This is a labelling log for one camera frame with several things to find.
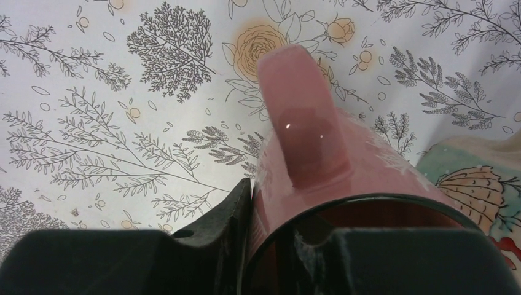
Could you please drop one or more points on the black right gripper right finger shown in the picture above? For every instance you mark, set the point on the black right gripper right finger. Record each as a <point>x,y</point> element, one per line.
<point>396,261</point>

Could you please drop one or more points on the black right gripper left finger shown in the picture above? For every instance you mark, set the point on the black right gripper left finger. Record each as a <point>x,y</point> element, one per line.
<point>203,257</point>

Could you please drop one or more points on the pink speckled mug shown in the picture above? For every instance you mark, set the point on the pink speckled mug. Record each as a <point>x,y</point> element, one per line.
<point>322,169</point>

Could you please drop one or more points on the floral cream mug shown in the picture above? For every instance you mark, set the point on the floral cream mug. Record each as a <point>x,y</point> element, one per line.
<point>481,177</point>

